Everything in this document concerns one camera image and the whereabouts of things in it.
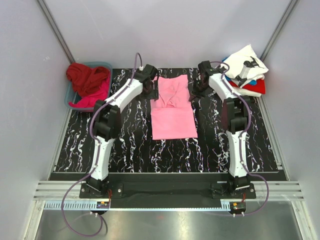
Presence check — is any pink t-shirt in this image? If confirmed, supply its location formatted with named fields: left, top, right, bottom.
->
left=150, top=74, right=198, bottom=140

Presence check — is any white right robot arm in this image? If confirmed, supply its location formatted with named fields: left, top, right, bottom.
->
left=189, top=60, right=251, bottom=199

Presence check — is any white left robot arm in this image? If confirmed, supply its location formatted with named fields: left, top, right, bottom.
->
left=85, top=64, right=159, bottom=198

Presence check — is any white printed folded t-shirt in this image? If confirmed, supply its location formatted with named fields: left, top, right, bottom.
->
left=222, top=44, right=269, bottom=89

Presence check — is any blue folded t-shirt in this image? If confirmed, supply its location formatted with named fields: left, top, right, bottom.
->
left=225, top=75, right=257, bottom=86

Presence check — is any red folded t-shirt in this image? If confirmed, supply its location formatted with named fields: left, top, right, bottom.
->
left=228, top=79, right=266, bottom=95

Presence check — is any dark red t-shirt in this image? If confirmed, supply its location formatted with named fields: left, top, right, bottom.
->
left=66, top=63, right=110, bottom=97

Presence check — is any right controller board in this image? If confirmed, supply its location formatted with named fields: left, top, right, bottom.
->
left=231, top=201, right=247, bottom=212

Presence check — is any controller board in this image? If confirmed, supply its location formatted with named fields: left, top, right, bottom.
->
left=96, top=201, right=111, bottom=209
left=231, top=201, right=247, bottom=212

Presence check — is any left controller board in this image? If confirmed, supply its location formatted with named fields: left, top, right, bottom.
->
left=96, top=201, right=111, bottom=209

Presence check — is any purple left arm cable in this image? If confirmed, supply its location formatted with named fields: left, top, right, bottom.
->
left=59, top=52, right=145, bottom=237

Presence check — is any aluminium frame rail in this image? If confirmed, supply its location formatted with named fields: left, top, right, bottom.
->
left=34, top=181, right=304, bottom=201

